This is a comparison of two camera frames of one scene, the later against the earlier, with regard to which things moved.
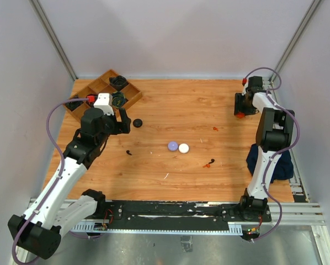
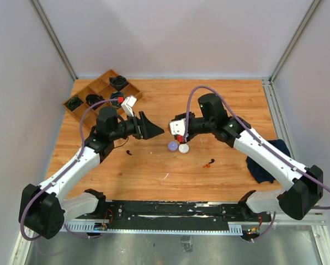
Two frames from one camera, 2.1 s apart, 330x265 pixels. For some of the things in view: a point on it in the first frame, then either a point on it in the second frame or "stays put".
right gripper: (239, 107) → (184, 116)
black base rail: (178, 215) stays put
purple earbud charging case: (173, 146) stays put
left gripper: (121, 127) → (149, 130)
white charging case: (183, 148) stays put
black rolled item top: (119, 82) stays put
